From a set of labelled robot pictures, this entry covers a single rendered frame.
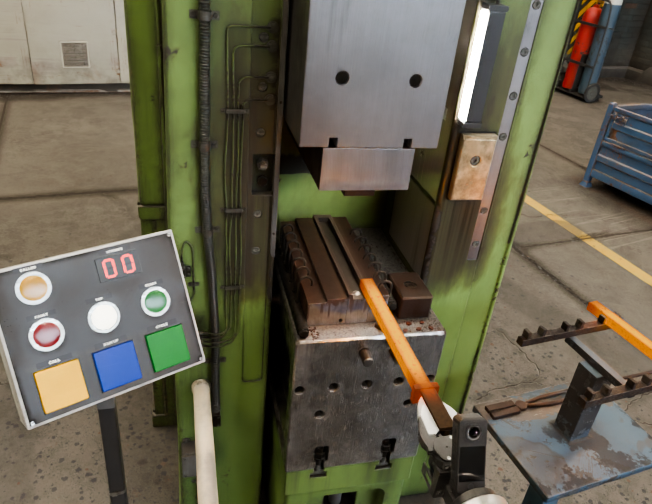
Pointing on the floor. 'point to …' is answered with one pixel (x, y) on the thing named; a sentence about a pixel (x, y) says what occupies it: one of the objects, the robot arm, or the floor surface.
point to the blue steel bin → (629, 151)
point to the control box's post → (107, 410)
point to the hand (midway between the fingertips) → (429, 399)
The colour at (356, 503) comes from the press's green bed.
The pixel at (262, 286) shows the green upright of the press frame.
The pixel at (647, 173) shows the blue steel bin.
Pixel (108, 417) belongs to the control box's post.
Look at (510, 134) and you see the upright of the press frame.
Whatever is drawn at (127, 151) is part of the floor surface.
